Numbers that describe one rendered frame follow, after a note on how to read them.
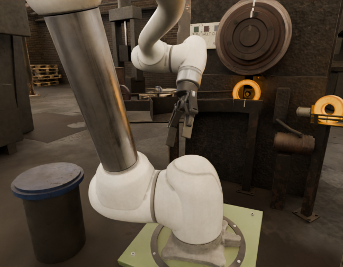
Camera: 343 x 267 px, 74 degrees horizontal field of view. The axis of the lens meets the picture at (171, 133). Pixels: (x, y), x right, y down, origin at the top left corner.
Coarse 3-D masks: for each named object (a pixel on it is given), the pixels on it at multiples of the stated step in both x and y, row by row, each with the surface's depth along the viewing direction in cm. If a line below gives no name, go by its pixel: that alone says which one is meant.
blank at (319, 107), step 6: (324, 96) 128; (330, 96) 126; (336, 96) 124; (318, 102) 132; (324, 102) 129; (330, 102) 126; (336, 102) 124; (342, 102) 122; (318, 108) 132; (336, 108) 124; (342, 108) 121; (336, 114) 125; (342, 114) 122; (324, 120) 130
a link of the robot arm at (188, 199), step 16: (176, 160) 64; (192, 160) 63; (160, 176) 64; (176, 176) 59; (192, 176) 58; (208, 176) 59; (160, 192) 61; (176, 192) 59; (192, 192) 57; (208, 192) 58; (160, 208) 61; (176, 208) 59; (192, 208) 58; (208, 208) 59; (176, 224) 61; (192, 224) 60; (208, 224) 60; (192, 240) 62; (208, 240) 62
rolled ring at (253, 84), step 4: (244, 80) 158; (248, 80) 157; (236, 84) 162; (240, 84) 160; (244, 84) 159; (248, 84) 158; (252, 84) 157; (256, 84) 156; (236, 88) 162; (256, 88) 156; (236, 92) 163; (256, 92) 157; (236, 96) 164; (256, 96) 158
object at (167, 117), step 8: (176, 96) 168; (152, 104) 147; (160, 104) 168; (168, 104) 169; (152, 112) 148; (160, 112) 170; (168, 112) 171; (184, 112) 168; (152, 120) 151; (160, 120) 152; (168, 120) 152; (168, 128) 166; (176, 128) 162; (176, 136) 163; (176, 144) 165; (168, 152) 172; (176, 152) 167; (168, 160) 174
